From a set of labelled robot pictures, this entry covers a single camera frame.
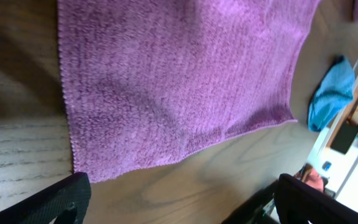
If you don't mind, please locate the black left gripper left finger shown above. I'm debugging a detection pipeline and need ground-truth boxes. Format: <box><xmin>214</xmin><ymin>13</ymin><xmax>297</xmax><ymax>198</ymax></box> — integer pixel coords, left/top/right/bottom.
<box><xmin>0</xmin><ymin>172</ymin><xmax>91</xmax><ymax>224</ymax></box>

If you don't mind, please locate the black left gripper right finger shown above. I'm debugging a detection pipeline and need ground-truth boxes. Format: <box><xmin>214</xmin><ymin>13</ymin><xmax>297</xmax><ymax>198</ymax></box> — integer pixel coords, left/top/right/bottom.
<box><xmin>274</xmin><ymin>174</ymin><xmax>358</xmax><ymax>224</ymax></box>

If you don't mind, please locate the purple microfiber cloth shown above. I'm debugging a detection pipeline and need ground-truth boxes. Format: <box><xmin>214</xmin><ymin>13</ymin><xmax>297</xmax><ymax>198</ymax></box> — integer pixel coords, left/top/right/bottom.
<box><xmin>57</xmin><ymin>0</ymin><xmax>318</xmax><ymax>183</ymax></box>

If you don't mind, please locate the blue microfiber cloth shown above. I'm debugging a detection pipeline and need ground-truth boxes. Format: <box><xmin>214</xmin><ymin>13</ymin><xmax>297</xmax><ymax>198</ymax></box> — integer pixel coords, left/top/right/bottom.
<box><xmin>307</xmin><ymin>55</ymin><xmax>355</xmax><ymax>132</ymax></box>

